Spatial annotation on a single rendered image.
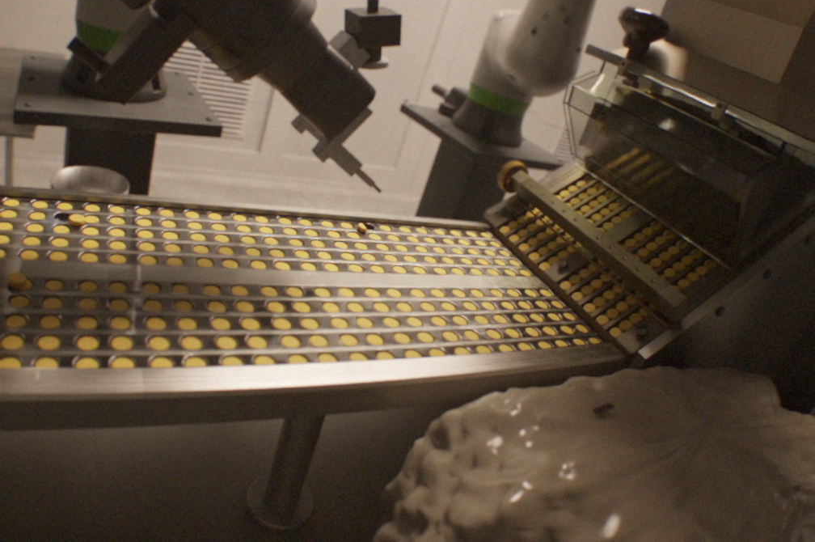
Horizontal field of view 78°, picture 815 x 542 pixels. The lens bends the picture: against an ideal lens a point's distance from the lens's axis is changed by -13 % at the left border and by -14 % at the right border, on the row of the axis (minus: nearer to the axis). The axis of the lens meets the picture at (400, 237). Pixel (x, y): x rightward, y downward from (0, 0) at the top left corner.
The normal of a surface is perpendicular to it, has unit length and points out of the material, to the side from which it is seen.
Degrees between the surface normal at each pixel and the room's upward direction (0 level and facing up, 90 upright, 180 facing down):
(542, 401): 25
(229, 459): 0
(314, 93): 80
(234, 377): 0
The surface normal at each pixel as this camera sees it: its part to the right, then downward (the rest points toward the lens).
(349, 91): 0.41, 0.50
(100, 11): -0.02, 0.42
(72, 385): 0.29, -0.86
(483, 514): 0.07, -0.98
